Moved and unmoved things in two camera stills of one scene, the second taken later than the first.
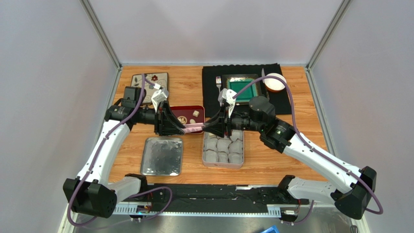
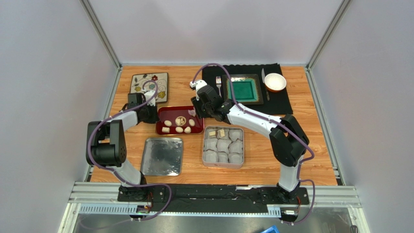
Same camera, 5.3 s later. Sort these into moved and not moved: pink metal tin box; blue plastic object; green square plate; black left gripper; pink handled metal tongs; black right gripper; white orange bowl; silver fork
Moved: pink handled metal tongs; black left gripper; black right gripper
Not moved: pink metal tin box; white orange bowl; green square plate; blue plastic object; silver fork
